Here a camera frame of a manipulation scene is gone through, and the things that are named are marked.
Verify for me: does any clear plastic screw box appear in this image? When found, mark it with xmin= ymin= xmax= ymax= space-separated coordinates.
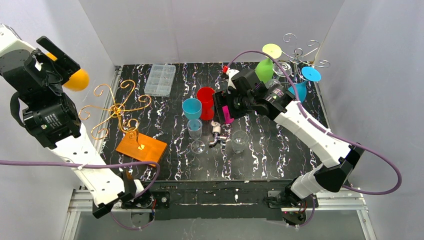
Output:
xmin=144 ymin=64 xmax=176 ymax=97

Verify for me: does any light blue wine glass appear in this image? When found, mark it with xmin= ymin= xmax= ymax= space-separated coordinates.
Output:
xmin=182 ymin=98 xmax=202 ymax=131

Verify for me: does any green wine glass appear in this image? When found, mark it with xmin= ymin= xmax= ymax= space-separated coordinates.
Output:
xmin=255 ymin=43 xmax=282 ymax=84

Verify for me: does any gold wire glass rack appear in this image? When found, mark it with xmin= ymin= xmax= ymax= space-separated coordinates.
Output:
xmin=78 ymin=79 xmax=152 ymax=140

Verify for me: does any clear wine glass silver rack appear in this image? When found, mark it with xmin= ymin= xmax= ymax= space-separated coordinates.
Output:
xmin=265 ymin=61 xmax=293 ymax=89

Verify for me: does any orange yellow wine glass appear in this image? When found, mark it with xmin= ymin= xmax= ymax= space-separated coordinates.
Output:
xmin=45 ymin=52 xmax=90 ymax=92

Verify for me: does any pink wine glass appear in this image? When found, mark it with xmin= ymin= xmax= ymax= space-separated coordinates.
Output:
xmin=222 ymin=105 xmax=234 ymax=125

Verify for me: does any orange wooden rack base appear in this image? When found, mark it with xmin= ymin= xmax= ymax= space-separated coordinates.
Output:
xmin=115 ymin=131 xmax=168 ymax=163

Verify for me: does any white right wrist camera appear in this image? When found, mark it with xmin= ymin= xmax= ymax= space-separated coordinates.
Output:
xmin=223 ymin=65 xmax=240 ymax=93

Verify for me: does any clear wine glass gold rack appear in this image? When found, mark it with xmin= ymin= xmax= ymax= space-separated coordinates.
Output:
xmin=187 ymin=119 xmax=206 ymax=154

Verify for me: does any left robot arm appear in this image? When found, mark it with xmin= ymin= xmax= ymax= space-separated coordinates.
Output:
xmin=0 ymin=24 xmax=146 ymax=218

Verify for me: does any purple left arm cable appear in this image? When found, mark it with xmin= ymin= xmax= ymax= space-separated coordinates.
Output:
xmin=0 ymin=160 xmax=162 ymax=231

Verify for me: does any silver wire glass rack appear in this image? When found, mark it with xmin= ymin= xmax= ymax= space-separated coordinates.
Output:
xmin=282 ymin=33 xmax=331 ymax=75

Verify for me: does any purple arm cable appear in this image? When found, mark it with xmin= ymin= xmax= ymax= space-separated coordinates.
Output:
xmin=226 ymin=50 xmax=403 ymax=228
xmin=0 ymin=160 xmax=162 ymax=231

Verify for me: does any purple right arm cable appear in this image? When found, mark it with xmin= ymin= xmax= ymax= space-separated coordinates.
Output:
xmin=226 ymin=50 xmax=403 ymax=228

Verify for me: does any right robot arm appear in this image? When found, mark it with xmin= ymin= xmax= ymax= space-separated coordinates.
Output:
xmin=213 ymin=69 xmax=364 ymax=205

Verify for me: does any aluminium front rail frame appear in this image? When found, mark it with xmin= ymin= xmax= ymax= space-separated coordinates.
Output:
xmin=62 ymin=180 xmax=376 ymax=240

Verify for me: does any blue wine glass silver rack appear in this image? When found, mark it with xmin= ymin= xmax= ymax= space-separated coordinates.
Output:
xmin=294 ymin=66 xmax=322 ymax=103

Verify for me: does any red wine glass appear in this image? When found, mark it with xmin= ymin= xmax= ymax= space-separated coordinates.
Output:
xmin=196 ymin=87 xmax=215 ymax=121

